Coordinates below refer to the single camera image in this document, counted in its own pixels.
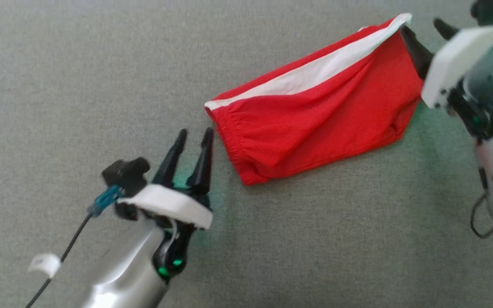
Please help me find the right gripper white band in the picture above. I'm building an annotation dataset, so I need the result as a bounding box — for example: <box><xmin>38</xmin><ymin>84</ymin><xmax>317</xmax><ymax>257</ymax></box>
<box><xmin>401</xmin><ymin>19</ymin><xmax>493</xmax><ymax>139</ymax></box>

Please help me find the grey fabric sofa seat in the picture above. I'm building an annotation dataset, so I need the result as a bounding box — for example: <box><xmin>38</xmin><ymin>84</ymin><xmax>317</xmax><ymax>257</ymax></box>
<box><xmin>0</xmin><ymin>0</ymin><xmax>493</xmax><ymax>308</ymax></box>

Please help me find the red white basketball jersey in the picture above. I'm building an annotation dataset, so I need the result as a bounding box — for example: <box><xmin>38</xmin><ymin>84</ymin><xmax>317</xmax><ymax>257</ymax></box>
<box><xmin>205</xmin><ymin>13</ymin><xmax>425</xmax><ymax>186</ymax></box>

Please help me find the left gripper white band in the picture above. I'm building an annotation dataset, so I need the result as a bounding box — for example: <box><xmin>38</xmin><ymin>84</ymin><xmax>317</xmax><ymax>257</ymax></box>
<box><xmin>118</xmin><ymin>127</ymin><xmax>215</xmax><ymax>281</ymax></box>

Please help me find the white cable label tag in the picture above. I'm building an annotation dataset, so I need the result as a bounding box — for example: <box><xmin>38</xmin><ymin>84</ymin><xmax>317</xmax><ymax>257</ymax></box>
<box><xmin>28</xmin><ymin>253</ymin><xmax>61</xmax><ymax>278</ymax></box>

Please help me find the left black cable blue plug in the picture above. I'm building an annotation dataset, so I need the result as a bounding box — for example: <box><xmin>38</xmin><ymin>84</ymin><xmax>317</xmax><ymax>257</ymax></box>
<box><xmin>26</xmin><ymin>185</ymin><xmax>124</xmax><ymax>308</ymax></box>

